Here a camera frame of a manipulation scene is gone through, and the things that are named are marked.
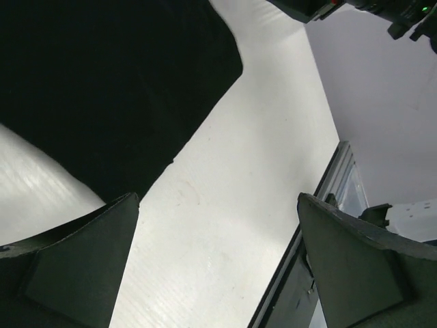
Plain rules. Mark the black daisy print t-shirt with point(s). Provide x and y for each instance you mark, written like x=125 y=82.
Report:
x=113 y=90

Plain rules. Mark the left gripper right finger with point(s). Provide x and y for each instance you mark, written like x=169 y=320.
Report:
x=365 y=275

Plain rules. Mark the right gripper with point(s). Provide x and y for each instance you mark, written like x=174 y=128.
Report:
x=418 y=16

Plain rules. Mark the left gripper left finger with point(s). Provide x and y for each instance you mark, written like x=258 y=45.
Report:
x=70 y=275

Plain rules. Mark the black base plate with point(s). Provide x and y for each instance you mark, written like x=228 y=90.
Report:
x=291 y=296

